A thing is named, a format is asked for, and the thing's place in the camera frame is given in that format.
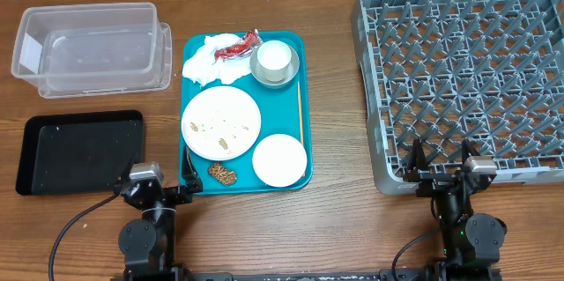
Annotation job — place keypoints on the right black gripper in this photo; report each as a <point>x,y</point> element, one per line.
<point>418,169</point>

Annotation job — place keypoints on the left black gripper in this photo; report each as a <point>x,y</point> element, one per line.
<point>183,195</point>

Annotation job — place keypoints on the brown cookie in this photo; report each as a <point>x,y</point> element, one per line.
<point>223,175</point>

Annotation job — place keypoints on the large white plate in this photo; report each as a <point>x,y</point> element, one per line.
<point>221,123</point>

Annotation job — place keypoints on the white napkin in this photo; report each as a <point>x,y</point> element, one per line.
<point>202,68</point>

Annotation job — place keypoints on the red snack wrapper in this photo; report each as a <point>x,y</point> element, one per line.
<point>244,46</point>

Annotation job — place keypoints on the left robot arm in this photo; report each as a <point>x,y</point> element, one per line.
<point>148,243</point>

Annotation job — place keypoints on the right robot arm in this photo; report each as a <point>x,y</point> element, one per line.
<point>471,242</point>

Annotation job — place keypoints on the grey dishwasher rack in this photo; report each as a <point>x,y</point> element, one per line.
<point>446,71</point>

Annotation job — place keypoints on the teal serving tray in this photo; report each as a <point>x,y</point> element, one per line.
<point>279,114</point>

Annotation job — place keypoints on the small white plate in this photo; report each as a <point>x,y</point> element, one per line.
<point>279,160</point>

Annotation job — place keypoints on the black plastic tray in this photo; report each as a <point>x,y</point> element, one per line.
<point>76,153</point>

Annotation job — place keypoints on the grey saucer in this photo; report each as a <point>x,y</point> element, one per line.
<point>257,70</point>

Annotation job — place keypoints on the wooden chopstick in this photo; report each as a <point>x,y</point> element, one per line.
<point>300,113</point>

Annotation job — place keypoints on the white cup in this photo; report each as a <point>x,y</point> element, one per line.
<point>274,57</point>

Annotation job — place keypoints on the clear plastic bin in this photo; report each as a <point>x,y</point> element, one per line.
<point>80,50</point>

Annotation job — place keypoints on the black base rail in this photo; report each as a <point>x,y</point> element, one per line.
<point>382,275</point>

